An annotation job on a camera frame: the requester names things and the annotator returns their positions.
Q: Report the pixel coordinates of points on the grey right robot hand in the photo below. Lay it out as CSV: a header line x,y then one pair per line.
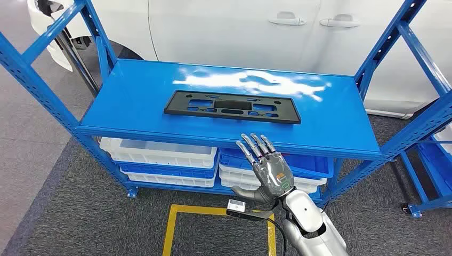
x,y
273,175

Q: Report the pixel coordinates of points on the black plastic frame part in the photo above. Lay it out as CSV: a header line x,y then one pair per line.
x,y
233,104

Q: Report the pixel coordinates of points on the blue metal shelf rack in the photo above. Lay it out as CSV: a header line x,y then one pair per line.
x,y
420,198
141,106

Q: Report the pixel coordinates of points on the blue plastic crate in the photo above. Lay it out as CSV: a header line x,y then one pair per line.
x,y
310,166
166,172

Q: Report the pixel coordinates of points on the white plastic crate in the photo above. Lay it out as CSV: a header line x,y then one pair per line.
x,y
233,176
159,155
166,181
444,139
236,185

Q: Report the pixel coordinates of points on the white car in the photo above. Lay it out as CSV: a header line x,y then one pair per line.
x,y
229,32

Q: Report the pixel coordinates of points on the dark metal pole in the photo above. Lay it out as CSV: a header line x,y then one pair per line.
x,y
76,60

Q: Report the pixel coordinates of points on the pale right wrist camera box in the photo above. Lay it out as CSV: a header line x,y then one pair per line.
x,y
236,206

